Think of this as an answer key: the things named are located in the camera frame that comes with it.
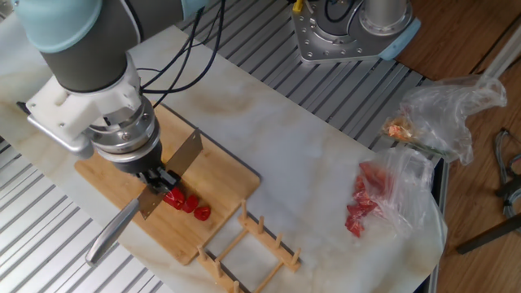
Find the dark metal bar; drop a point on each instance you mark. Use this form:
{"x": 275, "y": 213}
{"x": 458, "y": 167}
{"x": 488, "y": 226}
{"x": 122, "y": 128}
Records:
{"x": 488, "y": 235}

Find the aluminium profile beam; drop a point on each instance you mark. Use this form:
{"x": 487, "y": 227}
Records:
{"x": 502, "y": 57}

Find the red chili slice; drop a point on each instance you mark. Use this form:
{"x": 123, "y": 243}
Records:
{"x": 190, "y": 203}

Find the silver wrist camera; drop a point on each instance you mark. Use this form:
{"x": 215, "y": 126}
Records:
{"x": 77, "y": 148}

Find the marble pattern table mat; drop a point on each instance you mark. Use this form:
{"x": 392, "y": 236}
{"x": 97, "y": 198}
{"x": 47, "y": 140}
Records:
{"x": 305, "y": 154}

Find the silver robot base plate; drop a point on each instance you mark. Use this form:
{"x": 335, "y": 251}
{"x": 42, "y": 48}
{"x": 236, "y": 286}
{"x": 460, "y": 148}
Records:
{"x": 325, "y": 45}

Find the bamboo cutting board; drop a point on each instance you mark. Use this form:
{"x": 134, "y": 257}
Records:
{"x": 228, "y": 179}

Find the silver UR5 robot arm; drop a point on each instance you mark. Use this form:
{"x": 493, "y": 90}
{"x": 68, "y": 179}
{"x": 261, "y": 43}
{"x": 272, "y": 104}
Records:
{"x": 89, "y": 61}

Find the steel kitchen knife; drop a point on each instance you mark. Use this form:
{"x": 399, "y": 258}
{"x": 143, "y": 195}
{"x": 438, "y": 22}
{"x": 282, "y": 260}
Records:
{"x": 185, "y": 154}

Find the large red chili chunk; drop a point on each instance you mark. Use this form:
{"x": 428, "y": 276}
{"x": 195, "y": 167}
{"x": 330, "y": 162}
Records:
{"x": 175, "y": 198}

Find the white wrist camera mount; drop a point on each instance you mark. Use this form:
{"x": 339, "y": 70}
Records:
{"x": 77, "y": 110}

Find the clear bag with chili pieces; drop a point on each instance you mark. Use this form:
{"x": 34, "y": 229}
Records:
{"x": 399, "y": 191}

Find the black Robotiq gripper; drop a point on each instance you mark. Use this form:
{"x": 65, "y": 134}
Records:
{"x": 140, "y": 164}

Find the clear bag with orange scraps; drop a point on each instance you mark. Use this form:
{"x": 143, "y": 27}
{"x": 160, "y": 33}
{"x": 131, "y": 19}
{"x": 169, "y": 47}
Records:
{"x": 443, "y": 114}

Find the yellow plug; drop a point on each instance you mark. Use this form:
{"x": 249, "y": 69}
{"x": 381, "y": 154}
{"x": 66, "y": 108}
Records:
{"x": 298, "y": 5}

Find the wooden peg rack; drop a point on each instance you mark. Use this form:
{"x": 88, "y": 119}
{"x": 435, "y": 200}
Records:
{"x": 268, "y": 244}

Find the small red chili tip piece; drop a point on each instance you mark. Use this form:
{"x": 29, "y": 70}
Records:
{"x": 202, "y": 213}

